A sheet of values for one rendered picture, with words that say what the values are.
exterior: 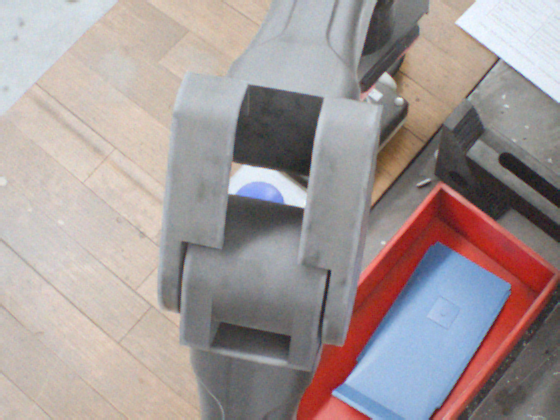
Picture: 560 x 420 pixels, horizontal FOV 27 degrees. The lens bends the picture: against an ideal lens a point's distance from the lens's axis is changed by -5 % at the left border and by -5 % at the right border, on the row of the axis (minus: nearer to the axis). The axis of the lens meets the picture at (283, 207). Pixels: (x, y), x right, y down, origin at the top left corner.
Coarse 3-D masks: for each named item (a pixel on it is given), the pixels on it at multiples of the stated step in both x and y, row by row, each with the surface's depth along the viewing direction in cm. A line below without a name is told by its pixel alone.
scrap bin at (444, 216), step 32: (448, 192) 90; (416, 224) 90; (448, 224) 94; (480, 224) 90; (384, 256) 88; (416, 256) 94; (480, 256) 94; (512, 256) 90; (384, 288) 93; (512, 288) 92; (544, 288) 87; (352, 320) 92; (512, 320) 91; (352, 352) 91; (480, 352) 90; (320, 384) 90; (480, 384) 86; (320, 416) 89; (352, 416) 89; (448, 416) 83
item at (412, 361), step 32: (448, 256) 93; (416, 288) 92; (448, 288) 92; (480, 288) 92; (416, 320) 91; (480, 320) 91; (384, 352) 90; (416, 352) 90; (448, 352) 90; (352, 384) 89; (384, 384) 89; (416, 384) 89; (448, 384) 89; (384, 416) 86; (416, 416) 88
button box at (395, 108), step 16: (400, 64) 100; (384, 80) 98; (368, 96) 97; (384, 96) 97; (400, 96) 97; (384, 112) 96; (400, 112) 96; (384, 128) 96; (384, 144) 98; (288, 176) 97; (304, 176) 94
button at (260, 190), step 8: (248, 184) 93; (256, 184) 93; (264, 184) 93; (240, 192) 93; (248, 192) 93; (256, 192) 93; (264, 192) 93; (272, 192) 93; (280, 192) 93; (272, 200) 92; (280, 200) 93
